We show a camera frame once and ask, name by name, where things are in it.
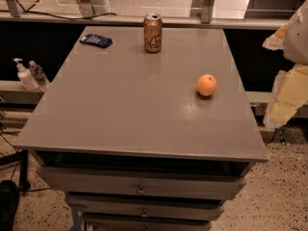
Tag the orange soda can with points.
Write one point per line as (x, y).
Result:
(152, 31)

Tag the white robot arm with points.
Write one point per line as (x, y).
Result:
(289, 92)

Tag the grey drawer cabinet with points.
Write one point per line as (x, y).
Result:
(131, 142)

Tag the orange fruit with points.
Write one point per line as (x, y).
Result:
(206, 85)

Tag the clear plastic water bottle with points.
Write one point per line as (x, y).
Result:
(38, 74)

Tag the white pump sanitizer bottle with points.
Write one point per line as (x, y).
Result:
(25, 76)

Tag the grey metal side shelf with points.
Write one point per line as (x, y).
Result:
(13, 92)

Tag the black bag on floor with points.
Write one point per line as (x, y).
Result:
(9, 199)

